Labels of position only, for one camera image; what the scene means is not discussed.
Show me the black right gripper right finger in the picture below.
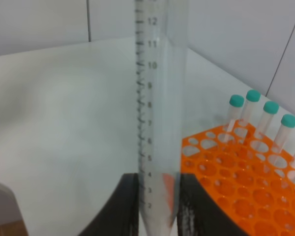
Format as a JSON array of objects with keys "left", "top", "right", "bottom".
[{"left": 177, "top": 174, "right": 247, "bottom": 236}]

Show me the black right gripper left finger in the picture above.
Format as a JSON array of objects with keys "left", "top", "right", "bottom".
[{"left": 80, "top": 173, "right": 139, "bottom": 236}]

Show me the teal-capped test tube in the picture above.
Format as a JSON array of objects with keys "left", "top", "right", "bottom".
[
  {"left": 135, "top": 0, "right": 189, "bottom": 236},
  {"left": 223, "top": 94, "right": 244, "bottom": 143}
]

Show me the orange plastic test tube rack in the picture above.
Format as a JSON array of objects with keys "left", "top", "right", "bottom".
[{"left": 181, "top": 125, "right": 295, "bottom": 236}]

